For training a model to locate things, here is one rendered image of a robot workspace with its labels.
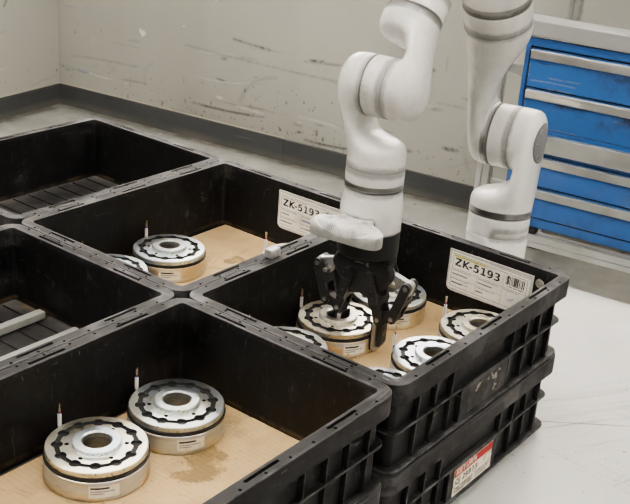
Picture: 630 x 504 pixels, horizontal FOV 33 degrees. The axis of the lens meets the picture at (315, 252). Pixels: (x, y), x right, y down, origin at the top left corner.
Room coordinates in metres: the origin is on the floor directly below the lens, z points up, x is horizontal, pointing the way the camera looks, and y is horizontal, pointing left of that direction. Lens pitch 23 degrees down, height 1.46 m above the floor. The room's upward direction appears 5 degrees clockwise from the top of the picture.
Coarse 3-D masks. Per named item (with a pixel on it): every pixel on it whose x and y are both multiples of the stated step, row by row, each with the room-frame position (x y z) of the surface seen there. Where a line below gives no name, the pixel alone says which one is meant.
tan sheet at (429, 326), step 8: (432, 304) 1.34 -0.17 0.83; (432, 312) 1.31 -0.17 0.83; (440, 312) 1.32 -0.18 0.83; (448, 312) 1.32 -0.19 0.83; (424, 320) 1.29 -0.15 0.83; (432, 320) 1.29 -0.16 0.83; (440, 320) 1.29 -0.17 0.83; (408, 328) 1.26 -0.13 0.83; (416, 328) 1.26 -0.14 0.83; (424, 328) 1.26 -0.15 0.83; (432, 328) 1.26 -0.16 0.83; (392, 336) 1.23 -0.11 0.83; (400, 336) 1.23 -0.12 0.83; (408, 336) 1.24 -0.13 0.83; (384, 344) 1.21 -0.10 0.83; (376, 352) 1.19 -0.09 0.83; (384, 352) 1.19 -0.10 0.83; (352, 360) 1.16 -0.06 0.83; (360, 360) 1.16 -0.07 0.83; (368, 360) 1.16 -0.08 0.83; (376, 360) 1.16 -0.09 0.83; (384, 360) 1.17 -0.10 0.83
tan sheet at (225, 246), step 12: (216, 228) 1.55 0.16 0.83; (228, 228) 1.56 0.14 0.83; (204, 240) 1.50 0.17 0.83; (216, 240) 1.50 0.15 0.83; (228, 240) 1.51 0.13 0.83; (240, 240) 1.51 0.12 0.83; (252, 240) 1.52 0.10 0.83; (264, 240) 1.52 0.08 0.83; (216, 252) 1.46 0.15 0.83; (228, 252) 1.46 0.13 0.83; (240, 252) 1.47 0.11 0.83; (252, 252) 1.47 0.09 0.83; (216, 264) 1.42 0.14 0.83; (228, 264) 1.42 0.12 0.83; (204, 276) 1.37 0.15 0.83
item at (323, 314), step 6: (330, 306) 1.23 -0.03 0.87; (324, 312) 1.21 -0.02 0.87; (330, 312) 1.22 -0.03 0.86; (354, 312) 1.22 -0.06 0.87; (324, 318) 1.20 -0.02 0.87; (330, 318) 1.20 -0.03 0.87; (336, 318) 1.20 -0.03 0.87; (348, 318) 1.20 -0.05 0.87; (354, 318) 1.20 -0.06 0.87; (336, 324) 1.19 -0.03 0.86; (342, 324) 1.19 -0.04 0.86; (348, 324) 1.19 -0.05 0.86
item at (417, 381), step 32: (416, 224) 1.38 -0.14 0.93; (288, 256) 1.23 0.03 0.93; (512, 256) 1.29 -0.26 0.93; (224, 288) 1.14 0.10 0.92; (544, 288) 1.20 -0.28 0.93; (256, 320) 1.05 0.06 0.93; (512, 320) 1.11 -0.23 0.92; (320, 352) 0.99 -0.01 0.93; (448, 352) 1.01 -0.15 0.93; (480, 352) 1.06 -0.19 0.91; (416, 384) 0.95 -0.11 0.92
